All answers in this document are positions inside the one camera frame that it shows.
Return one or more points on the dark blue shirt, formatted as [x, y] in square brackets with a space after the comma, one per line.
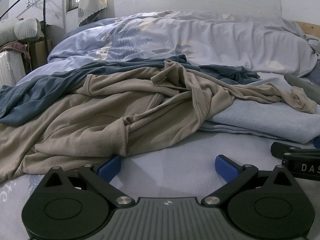
[32, 97]

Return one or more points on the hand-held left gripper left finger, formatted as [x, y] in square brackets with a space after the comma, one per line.
[110, 168]

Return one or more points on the grey folded cloth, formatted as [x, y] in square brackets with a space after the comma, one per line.
[305, 87]

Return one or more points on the pink cloth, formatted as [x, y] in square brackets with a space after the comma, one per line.
[17, 47]

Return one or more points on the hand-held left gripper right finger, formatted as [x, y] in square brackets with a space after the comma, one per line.
[226, 167]

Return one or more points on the cardboard box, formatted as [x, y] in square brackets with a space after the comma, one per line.
[40, 50]

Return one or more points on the printed window curtain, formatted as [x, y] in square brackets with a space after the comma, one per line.
[92, 2]

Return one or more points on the black clothes rack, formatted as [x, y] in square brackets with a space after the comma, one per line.
[45, 10]

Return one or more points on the long white plush pillow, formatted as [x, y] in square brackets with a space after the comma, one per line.
[25, 28]

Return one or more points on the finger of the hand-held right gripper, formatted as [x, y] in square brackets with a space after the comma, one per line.
[317, 142]
[280, 150]

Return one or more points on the light blue shirt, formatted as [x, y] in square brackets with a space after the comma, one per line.
[262, 122]

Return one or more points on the beige shirt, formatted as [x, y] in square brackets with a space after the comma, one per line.
[100, 120]

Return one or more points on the light blue printed duvet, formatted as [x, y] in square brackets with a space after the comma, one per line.
[200, 35]

